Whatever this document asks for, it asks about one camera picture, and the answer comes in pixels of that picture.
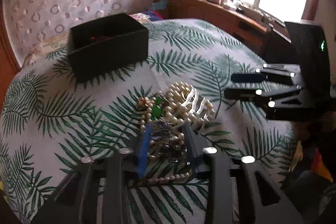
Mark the wooden headboard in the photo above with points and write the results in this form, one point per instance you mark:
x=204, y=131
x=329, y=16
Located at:
x=9, y=66

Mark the palm leaf bedspread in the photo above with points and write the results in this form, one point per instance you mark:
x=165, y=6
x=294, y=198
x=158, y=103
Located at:
x=49, y=122

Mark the dark blue blanket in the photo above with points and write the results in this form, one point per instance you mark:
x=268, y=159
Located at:
x=153, y=15

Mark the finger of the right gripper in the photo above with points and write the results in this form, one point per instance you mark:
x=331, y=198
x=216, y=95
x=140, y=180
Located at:
x=252, y=95
x=273, y=73

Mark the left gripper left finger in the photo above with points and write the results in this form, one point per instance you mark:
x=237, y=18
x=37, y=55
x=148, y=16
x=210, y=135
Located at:
x=97, y=188

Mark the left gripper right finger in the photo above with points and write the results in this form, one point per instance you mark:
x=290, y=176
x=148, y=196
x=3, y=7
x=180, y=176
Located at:
x=260, y=200

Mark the wooden sideboard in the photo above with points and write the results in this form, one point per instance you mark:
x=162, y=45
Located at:
x=261, y=39

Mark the dark chain jewelry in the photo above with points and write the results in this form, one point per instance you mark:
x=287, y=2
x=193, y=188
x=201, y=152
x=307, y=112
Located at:
x=166, y=142

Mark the black jewelry box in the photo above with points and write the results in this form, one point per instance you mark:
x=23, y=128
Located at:
x=105, y=44

